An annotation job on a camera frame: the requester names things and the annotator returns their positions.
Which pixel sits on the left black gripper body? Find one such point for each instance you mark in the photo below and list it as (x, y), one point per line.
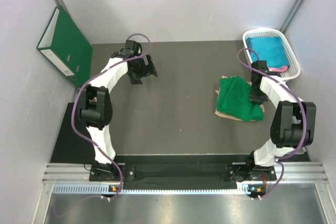
(140, 70)

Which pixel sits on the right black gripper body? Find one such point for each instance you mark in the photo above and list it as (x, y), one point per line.
(258, 95)

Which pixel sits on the green t shirt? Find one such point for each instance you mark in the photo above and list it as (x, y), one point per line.
(239, 98)

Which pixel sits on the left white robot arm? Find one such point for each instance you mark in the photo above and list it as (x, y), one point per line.
(93, 105)

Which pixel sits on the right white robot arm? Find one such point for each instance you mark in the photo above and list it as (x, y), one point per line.
(292, 127)

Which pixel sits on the blue folded t shirt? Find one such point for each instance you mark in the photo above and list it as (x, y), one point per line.
(269, 49)

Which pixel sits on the pink folded t shirt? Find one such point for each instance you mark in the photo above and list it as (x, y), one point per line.
(279, 69)

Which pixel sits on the white plastic basket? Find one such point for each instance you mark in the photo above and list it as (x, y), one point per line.
(294, 69)

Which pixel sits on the beige folded t shirt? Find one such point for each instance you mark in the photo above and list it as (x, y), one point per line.
(223, 115)

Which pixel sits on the green ring binder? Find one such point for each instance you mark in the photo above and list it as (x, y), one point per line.
(66, 47)

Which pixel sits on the aluminium frame rail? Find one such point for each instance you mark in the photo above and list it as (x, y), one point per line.
(289, 172)

